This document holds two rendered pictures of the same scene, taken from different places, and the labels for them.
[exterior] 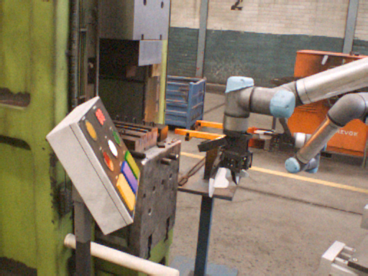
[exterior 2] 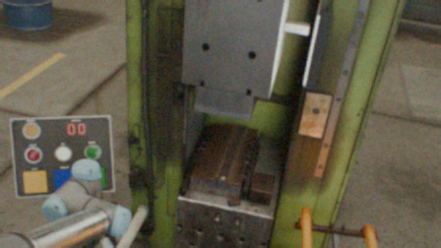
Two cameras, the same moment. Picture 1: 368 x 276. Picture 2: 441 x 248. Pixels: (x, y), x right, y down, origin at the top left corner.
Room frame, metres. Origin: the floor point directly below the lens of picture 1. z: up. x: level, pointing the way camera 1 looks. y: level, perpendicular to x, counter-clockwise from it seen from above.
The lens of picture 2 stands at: (1.20, -1.25, 2.03)
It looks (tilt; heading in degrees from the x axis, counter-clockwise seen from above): 35 degrees down; 72
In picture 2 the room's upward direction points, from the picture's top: 7 degrees clockwise
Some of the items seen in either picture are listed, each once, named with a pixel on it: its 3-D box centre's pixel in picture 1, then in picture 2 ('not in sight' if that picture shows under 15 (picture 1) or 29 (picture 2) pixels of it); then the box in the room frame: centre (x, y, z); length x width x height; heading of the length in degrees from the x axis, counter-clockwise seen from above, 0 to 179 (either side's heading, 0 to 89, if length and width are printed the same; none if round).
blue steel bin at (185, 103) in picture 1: (160, 100); not in sight; (5.80, -0.08, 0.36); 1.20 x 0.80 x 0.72; 69
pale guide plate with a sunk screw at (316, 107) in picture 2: (155, 58); (314, 115); (1.90, 0.01, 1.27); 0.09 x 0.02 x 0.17; 155
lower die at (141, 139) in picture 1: (103, 132); (225, 156); (1.65, 0.21, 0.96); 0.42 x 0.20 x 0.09; 65
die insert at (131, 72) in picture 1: (100, 66); not in sight; (1.69, 0.24, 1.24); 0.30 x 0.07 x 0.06; 65
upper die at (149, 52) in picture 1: (106, 48); (234, 79); (1.65, 0.21, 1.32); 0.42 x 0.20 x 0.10; 65
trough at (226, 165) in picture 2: (107, 123); (232, 151); (1.67, 0.20, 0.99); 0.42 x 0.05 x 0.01; 65
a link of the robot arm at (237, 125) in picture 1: (236, 123); not in sight; (1.12, -0.24, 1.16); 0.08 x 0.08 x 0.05
